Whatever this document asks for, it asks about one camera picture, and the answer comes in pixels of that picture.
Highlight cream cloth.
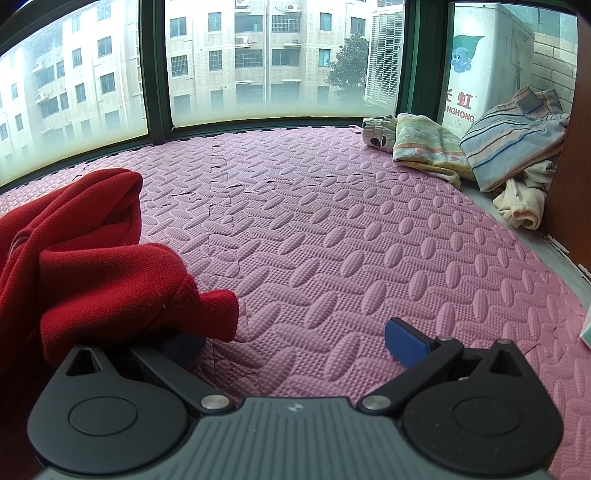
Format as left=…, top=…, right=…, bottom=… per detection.
left=492, top=159, right=559, bottom=230

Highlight striped blue shirt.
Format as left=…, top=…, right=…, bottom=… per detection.
left=459, top=87, right=571, bottom=193

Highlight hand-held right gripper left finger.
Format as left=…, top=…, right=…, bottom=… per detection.
left=55, top=333, right=235, bottom=414

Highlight yellow patterned cloth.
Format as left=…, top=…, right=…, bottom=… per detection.
left=392, top=113, right=476, bottom=189

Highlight spotted beige cloth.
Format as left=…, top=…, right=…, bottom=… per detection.
left=361, top=115, right=399, bottom=153

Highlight beige apartment building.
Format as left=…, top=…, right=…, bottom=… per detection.
left=0, top=0, right=372, bottom=185

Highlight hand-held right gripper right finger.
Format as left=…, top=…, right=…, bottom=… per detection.
left=358, top=318, right=534, bottom=414

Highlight red knit pants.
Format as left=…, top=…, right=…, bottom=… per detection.
left=0, top=168, right=240, bottom=370

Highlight white box with cartoon print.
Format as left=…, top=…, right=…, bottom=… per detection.
left=441, top=2, right=536, bottom=139

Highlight dark green window frame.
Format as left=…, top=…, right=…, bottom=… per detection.
left=0, top=0, right=453, bottom=191

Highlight white louvred outdoor unit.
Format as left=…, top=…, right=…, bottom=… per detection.
left=365, top=7, right=405, bottom=108

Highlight pink foam floor mat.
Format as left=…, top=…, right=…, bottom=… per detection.
left=0, top=124, right=591, bottom=464

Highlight brown wooden cabinet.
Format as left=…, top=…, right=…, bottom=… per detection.
left=538, top=0, right=591, bottom=283

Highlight green tree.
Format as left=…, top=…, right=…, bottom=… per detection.
left=323, top=34, right=370, bottom=106

